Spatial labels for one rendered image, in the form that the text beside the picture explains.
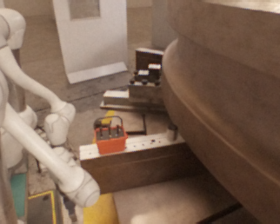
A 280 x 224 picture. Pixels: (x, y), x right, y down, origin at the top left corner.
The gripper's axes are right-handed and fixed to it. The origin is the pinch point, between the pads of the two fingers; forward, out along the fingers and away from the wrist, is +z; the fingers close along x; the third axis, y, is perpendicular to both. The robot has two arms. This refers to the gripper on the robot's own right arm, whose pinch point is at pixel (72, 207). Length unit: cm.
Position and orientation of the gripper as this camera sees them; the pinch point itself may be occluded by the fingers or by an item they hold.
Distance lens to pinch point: 123.3
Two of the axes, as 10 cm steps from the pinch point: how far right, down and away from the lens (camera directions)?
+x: 3.8, 4.9, -7.8
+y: -9.2, 2.0, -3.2
